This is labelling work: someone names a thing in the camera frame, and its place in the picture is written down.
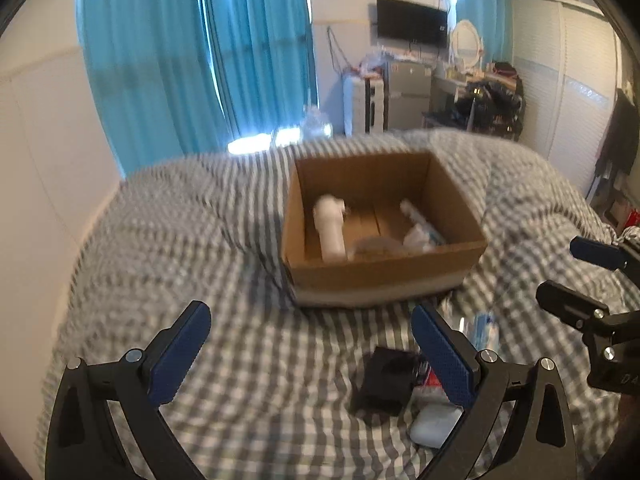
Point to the white drawer cabinet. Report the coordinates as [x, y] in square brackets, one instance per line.
[363, 104]

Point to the grey checkered bed quilt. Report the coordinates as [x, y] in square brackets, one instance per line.
[268, 395]

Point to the white louvered wardrobe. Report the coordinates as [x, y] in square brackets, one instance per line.
[568, 57]

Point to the black wall television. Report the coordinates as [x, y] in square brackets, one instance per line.
[412, 22]

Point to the blue curtain left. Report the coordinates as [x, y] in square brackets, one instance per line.
[177, 77]

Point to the white earbud case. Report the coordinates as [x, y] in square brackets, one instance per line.
[434, 424]

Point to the black pouch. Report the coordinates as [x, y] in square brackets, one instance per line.
[386, 382]

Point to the grey mini fridge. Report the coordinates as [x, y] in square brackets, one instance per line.
[408, 88]

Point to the brown cardboard box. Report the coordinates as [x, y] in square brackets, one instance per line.
[372, 187]

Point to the crumpled clear plastic wrapper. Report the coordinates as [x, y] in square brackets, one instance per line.
[419, 240]

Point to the blue tissue pack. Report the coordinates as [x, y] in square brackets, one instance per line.
[482, 330]

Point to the blue curtain right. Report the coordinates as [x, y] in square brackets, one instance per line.
[493, 20]

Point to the hanging black garment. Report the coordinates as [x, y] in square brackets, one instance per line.
[621, 140]

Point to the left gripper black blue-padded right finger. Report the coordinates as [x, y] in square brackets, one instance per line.
[538, 442]

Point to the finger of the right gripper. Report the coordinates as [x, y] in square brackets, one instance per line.
[606, 256]
[570, 307]

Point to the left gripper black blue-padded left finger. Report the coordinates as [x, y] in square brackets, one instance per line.
[83, 442]

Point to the white oval mirror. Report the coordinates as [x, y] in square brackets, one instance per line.
[466, 46]

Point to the pile of dark clothes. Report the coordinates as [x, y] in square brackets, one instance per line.
[492, 104]

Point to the blue curtain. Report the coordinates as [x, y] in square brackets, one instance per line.
[493, 20]
[177, 77]

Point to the white plastic bottle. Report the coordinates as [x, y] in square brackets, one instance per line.
[329, 215]

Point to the clear floss pick jar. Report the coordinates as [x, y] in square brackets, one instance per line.
[427, 386]

